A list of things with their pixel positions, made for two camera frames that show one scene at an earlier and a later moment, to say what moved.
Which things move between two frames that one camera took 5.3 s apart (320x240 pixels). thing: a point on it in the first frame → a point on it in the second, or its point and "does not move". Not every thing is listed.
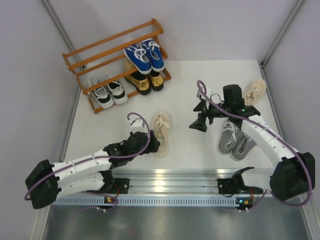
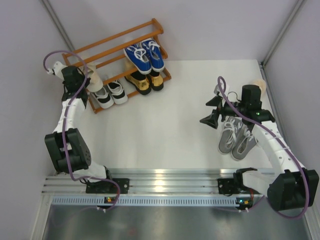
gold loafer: (156, 81) does not move
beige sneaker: (161, 126) → (96, 84)
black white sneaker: (117, 93) does not move
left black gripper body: (152, 147) → (82, 79)
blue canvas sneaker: (152, 48) does not move
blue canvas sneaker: (139, 59) does not move
